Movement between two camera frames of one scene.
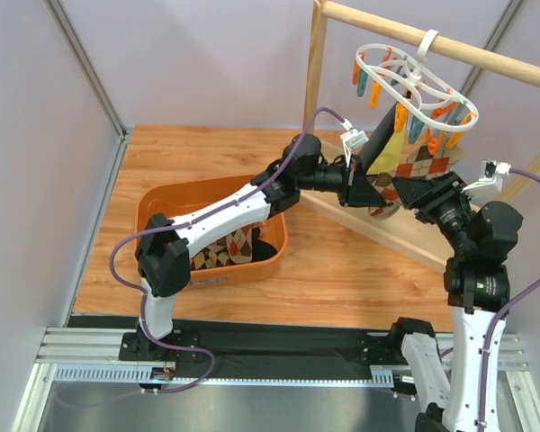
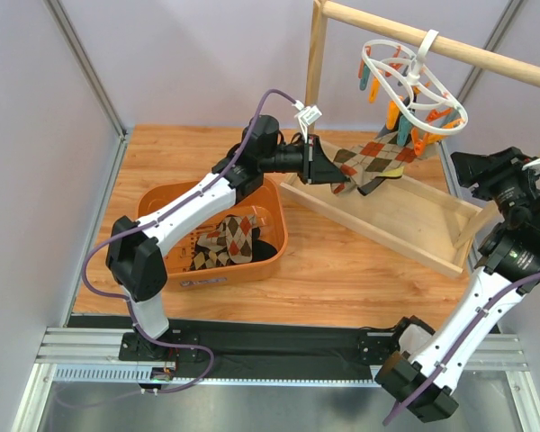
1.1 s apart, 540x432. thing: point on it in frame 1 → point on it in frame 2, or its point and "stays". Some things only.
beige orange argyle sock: (239, 246) stays
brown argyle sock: (212, 256) stays
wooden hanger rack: (427, 241) stays
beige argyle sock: (422, 157) → (364, 161)
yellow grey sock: (389, 157) → (395, 172)
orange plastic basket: (178, 199) stays
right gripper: (435, 194) → (472, 168)
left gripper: (351, 186) → (308, 161)
